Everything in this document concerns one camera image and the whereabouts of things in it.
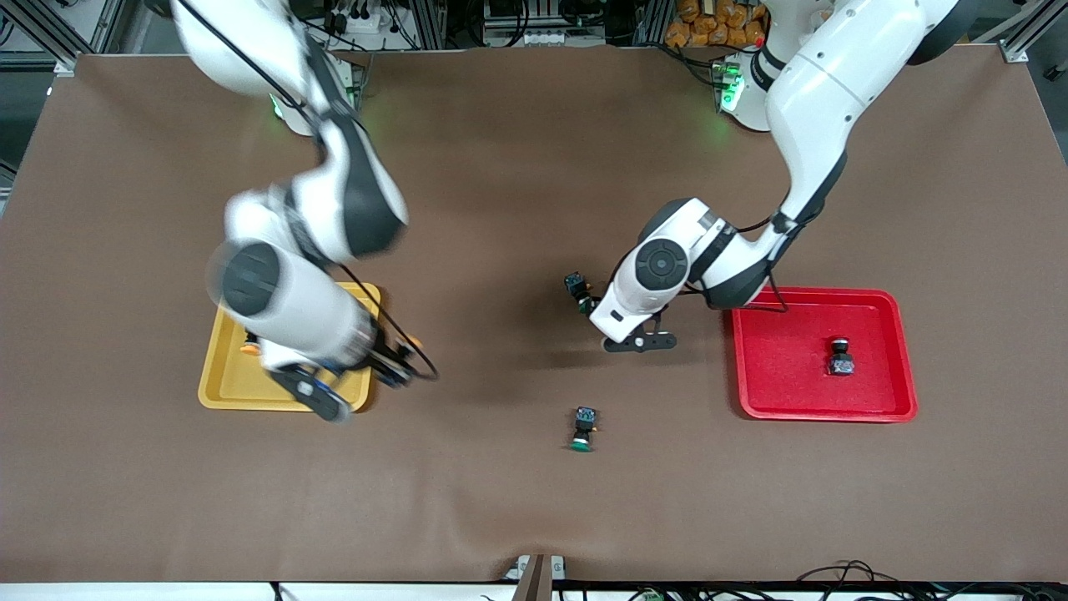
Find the yellow plastic tray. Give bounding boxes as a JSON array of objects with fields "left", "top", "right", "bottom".
[{"left": 198, "top": 280, "right": 382, "bottom": 413}]

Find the red plastic tray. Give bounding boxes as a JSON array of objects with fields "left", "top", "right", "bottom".
[{"left": 731, "top": 286, "right": 919, "bottom": 423}]

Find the brown table mat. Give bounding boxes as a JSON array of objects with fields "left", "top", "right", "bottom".
[{"left": 0, "top": 52, "right": 1068, "bottom": 583}]

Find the grey control equipment rack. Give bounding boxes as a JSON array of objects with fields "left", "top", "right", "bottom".
[{"left": 484, "top": 0, "right": 606, "bottom": 48}]

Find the pile of orange bags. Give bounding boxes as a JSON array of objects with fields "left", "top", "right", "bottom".
[{"left": 665, "top": 0, "right": 768, "bottom": 48}]

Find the white power strip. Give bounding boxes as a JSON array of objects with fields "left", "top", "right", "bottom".
[{"left": 321, "top": 0, "right": 401, "bottom": 34}]

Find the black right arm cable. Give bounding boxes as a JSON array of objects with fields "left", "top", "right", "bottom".
[{"left": 175, "top": 0, "right": 441, "bottom": 383}]

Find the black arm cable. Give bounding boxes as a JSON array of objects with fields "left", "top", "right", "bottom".
[
  {"left": 607, "top": 213, "right": 792, "bottom": 316},
  {"left": 175, "top": 0, "right": 441, "bottom": 383}
]

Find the green push button switch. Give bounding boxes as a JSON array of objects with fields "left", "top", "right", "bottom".
[
  {"left": 570, "top": 407, "right": 600, "bottom": 453},
  {"left": 564, "top": 272, "right": 595, "bottom": 315}
]

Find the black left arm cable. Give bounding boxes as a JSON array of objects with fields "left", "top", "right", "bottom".
[{"left": 607, "top": 213, "right": 792, "bottom": 316}]

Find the black floor cable bundle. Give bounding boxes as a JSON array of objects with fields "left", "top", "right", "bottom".
[{"left": 797, "top": 559, "right": 1068, "bottom": 601}]

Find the aluminium frame post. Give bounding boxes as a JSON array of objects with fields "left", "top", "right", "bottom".
[
  {"left": 972, "top": 0, "right": 1068, "bottom": 63},
  {"left": 0, "top": 0, "right": 80, "bottom": 76}
]

